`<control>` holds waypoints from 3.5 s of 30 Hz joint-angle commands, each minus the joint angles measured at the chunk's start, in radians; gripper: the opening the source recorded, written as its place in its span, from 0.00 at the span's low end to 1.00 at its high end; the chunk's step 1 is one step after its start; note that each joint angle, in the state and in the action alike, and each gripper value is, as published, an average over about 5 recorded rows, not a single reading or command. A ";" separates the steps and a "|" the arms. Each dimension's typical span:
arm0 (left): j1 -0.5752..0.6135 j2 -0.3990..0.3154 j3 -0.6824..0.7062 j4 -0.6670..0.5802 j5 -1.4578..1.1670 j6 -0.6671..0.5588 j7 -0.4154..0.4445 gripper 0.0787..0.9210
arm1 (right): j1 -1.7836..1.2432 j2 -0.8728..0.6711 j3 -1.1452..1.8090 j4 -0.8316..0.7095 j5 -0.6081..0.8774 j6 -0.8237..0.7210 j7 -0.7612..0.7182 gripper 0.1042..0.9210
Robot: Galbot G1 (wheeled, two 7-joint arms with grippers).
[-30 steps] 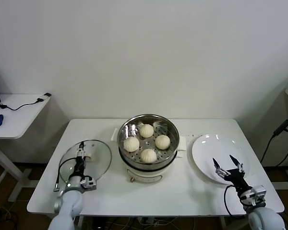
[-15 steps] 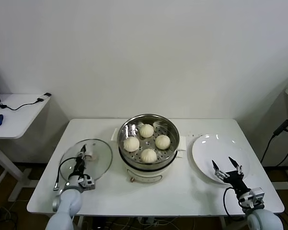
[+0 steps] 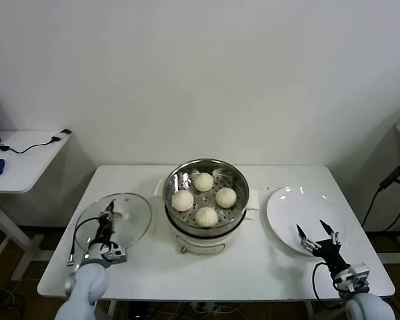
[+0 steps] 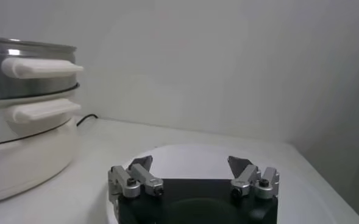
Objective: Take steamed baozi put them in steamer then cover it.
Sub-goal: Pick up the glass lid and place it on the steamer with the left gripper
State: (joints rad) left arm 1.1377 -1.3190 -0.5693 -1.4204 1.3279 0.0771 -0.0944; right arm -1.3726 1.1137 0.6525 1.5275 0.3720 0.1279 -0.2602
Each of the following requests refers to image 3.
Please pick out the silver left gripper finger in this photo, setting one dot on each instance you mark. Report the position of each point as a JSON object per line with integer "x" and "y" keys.
{"x": 109, "y": 215}

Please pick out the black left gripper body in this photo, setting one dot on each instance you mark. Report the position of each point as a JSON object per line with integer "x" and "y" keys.
{"x": 106, "y": 231}

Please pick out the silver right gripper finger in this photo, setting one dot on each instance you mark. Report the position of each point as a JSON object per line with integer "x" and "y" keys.
{"x": 333, "y": 236}
{"x": 306, "y": 242}

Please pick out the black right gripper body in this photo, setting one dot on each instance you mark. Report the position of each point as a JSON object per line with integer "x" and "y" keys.
{"x": 330, "y": 255}

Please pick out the white steamed baozi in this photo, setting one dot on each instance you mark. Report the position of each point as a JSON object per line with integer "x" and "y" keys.
{"x": 182, "y": 201}
{"x": 206, "y": 216}
{"x": 203, "y": 182}
{"x": 226, "y": 197}

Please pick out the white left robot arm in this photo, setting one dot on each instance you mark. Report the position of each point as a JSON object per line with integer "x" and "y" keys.
{"x": 86, "y": 283}

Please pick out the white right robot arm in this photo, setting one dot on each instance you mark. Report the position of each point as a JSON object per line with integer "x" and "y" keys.
{"x": 370, "y": 306}

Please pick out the stainless steel steamer basket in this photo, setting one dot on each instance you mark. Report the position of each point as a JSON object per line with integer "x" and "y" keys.
{"x": 173, "y": 176}

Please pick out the white round plate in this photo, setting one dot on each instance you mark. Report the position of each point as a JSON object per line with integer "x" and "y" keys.
{"x": 303, "y": 213}

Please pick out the small black grey adapter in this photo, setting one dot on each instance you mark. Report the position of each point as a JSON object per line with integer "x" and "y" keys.
{"x": 61, "y": 134}

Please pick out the white side desk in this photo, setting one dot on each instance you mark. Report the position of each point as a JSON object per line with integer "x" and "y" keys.
{"x": 26, "y": 166}

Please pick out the white power strip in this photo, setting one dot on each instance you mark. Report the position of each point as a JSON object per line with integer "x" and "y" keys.
{"x": 206, "y": 308}

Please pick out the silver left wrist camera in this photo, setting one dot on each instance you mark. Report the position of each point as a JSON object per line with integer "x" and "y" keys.
{"x": 115, "y": 255}

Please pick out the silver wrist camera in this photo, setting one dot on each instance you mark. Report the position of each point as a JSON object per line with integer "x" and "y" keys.
{"x": 353, "y": 275}
{"x": 115, "y": 255}

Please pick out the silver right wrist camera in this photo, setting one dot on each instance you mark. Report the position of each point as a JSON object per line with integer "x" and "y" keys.
{"x": 353, "y": 275}

